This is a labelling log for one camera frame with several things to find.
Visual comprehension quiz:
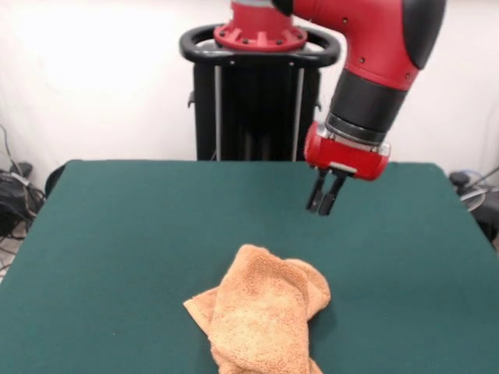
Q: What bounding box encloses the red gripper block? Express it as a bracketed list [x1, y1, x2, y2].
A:
[303, 122, 391, 217]

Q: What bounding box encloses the tan terry towel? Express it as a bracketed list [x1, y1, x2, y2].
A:
[182, 244, 332, 374]

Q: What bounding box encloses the grey round stand base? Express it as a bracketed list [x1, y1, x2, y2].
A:
[448, 167, 499, 250]

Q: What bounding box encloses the dark green table cloth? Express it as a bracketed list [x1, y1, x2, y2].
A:
[0, 159, 499, 374]

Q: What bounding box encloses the black chair backrest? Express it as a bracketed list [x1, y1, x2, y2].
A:
[45, 163, 67, 196]

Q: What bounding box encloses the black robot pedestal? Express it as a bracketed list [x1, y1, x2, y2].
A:
[179, 21, 342, 161]

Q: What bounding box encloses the black cable bundle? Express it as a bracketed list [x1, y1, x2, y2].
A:
[0, 124, 47, 241]

